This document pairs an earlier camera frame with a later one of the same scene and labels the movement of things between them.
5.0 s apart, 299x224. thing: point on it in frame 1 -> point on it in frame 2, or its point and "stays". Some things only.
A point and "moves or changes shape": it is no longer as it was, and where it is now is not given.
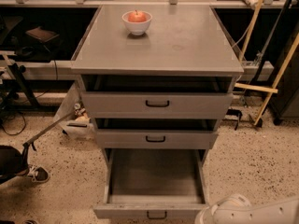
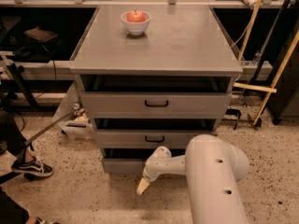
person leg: [11, 163] -> [11, 137]
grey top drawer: [154, 105] stays
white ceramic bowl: [136, 28] stays
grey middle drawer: [155, 139] stays
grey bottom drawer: [153, 184] moves or changes shape
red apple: [136, 17] stays
